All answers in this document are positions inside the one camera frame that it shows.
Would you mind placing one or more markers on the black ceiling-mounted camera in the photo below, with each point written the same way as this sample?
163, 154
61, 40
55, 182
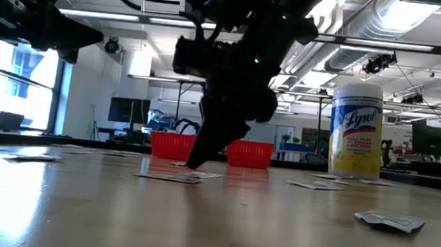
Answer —
380, 62

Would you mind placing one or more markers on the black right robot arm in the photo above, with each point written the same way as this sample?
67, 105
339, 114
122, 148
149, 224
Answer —
261, 23

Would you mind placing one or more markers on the black background robot arm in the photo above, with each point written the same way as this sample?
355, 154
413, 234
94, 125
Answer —
186, 125
386, 152

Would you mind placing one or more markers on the packet with red print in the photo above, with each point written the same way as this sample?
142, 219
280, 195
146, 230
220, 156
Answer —
169, 178

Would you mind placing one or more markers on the open laptop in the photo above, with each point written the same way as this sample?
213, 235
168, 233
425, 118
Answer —
8, 121

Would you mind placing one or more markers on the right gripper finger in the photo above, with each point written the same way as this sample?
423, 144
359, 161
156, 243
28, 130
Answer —
213, 139

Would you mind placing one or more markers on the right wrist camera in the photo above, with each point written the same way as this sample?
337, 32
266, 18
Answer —
190, 57

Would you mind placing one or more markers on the blue cabinet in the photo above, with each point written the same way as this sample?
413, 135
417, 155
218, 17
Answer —
296, 147

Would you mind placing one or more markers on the red plastic basket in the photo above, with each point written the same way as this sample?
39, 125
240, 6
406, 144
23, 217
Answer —
170, 146
249, 155

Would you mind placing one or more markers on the small green plant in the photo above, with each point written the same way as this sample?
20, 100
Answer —
296, 139
285, 138

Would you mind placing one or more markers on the black computer monitor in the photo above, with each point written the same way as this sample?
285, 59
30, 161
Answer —
429, 140
129, 110

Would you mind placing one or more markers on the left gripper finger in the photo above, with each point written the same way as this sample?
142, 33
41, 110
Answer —
72, 32

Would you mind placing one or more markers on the blue background equipment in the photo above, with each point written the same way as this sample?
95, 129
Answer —
161, 119

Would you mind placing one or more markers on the small black rig camera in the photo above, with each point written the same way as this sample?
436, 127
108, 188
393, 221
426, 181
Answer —
412, 99

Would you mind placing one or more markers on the Lysol wipes canister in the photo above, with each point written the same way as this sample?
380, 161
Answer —
356, 131

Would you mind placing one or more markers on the black background rig frame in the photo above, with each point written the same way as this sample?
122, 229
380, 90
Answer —
426, 106
319, 124
160, 79

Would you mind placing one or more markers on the round black ceiling speaker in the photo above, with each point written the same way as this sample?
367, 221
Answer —
112, 45

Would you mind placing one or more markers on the white first aid packet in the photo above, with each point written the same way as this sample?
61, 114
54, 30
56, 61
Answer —
202, 174
315, 185
179, 163

